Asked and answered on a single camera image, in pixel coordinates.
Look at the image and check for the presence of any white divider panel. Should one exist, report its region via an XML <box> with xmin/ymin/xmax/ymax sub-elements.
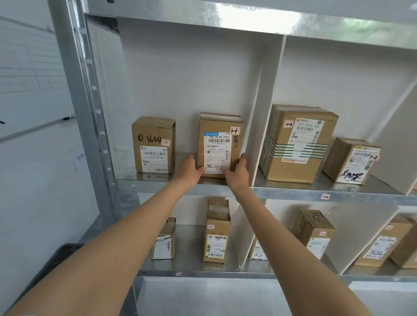
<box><xmin>325</xmin><ymin>204</ymin><xmax>400</xmax><ymax>275</ymax></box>
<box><xmin>367</xmin><ymin>85</ymin><xmax>417</xmax><ymax>196</ymax></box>
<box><xmin>249</xmin><ymin>34</ymin><xmax>287</xmax><ymax>188</ymax></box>
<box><xmin>232</xmin><ymin>199</ymin><xmax>267</xmax><ymax>266</ymax></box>

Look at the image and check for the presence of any person's left hand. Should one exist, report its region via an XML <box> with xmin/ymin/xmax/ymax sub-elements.
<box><xmin>176</xmin><ymin>154</ymin><xmax>206</xmax><ymax>193</ymax></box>

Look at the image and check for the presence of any person's right forearm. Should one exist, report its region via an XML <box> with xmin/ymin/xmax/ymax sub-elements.
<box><xmin>228</xmin><ymin>186</ymin><xmax>374</xmax><ymax>316</ymax></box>

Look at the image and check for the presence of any person's left forearm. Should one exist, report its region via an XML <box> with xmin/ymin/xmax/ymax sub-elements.
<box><xmin>6</xmin><ymin>181</ymin><xmax>196</xmax><ymax>316</ymax></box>

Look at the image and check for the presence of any plain brown cardboard box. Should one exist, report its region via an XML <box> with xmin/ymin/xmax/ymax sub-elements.
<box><xmin>389</xmin><ymin>216</ymin><xmax>417</xmax><ymax>269</ymax></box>

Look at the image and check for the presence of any cardboard box with black handwriting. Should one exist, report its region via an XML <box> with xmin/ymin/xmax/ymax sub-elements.
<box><xmin>132</xmin><ymin>117</ymin><xmax>176</xmax><ymax>175</ymax></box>

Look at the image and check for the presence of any white paper note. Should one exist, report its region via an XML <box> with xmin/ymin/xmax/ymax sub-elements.
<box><xmin>72</xmin><ymin>152</ymin><xmax>87</xmax><ymax>173</ymax></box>

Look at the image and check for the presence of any cardboard box with white label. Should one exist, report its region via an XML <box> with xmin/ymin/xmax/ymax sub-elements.
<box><xmin>249</xmin><ymin>239</ymin><xmax>268</xmax><ymax>261</ymax></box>
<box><xmin>291</xmin><ymin>209</ymin><xmax>336</xmax><ymax>260</ymax></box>

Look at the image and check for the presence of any large cardboard box green tape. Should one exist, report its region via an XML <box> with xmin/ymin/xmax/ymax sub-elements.
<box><xmin>259</xmin><ymin>104</ymin><xmax>339</xmax><ymax>184</ymax></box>

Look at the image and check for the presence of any person's right hand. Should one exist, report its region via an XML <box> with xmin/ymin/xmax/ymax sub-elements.
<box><xmin>224</xmin><ymin>153</ymin><xmax>251</xmax><ymax>196</ymax></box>

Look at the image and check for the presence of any small torn cardboard box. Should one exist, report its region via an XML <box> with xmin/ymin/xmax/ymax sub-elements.
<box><xmin>151</xmin><ymin>217</ymin><xmax>177</xmax><ymax>261</ymax></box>

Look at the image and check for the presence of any small tilted cardboard box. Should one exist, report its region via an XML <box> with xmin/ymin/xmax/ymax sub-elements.
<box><xmin>322</xmin><ymin>137</ymin><xmax>382</xmax><ymax>186</ymax></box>

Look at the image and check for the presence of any tall narrow cardboard box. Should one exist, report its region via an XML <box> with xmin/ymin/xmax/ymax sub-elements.
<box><xmin>203</xmin><ymin>196</ymin><xmax>232</xmax><ymax>263</ymax></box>

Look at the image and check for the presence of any metal shelving rack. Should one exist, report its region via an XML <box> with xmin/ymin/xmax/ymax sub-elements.
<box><xmin>48</xmin><ymin>0</ymin><xmax>417</xmax><ymax>316</ymax></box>

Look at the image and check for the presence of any cardboard box with blue-topped label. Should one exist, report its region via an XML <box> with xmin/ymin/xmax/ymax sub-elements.
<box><xmin>198</xmin><ymin>112</ymin><xmax>244</xmax><ymax>179</ymax></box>

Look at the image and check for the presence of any flat cardboard box handwritten label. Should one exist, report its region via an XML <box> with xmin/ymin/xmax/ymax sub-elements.
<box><xmin>354</xmin><ymin>217</ymin><xmax>415</xmax><ymax>268</ymax></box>

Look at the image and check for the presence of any whiteboard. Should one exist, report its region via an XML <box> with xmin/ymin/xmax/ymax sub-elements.
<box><xmin>0</xmin><ymin>16</ymin><xmax>77</xmax><ymax>142</ymax></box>

